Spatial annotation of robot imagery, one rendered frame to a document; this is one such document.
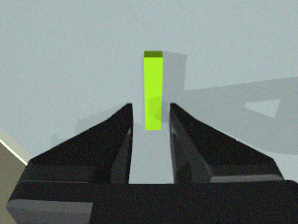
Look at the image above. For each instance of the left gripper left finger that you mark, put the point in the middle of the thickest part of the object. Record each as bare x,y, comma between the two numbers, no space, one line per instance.
90,154

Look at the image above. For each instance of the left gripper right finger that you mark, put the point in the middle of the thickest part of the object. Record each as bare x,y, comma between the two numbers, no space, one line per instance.
214,156

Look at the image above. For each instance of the lime green rod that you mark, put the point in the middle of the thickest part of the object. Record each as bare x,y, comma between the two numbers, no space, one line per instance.
153,67

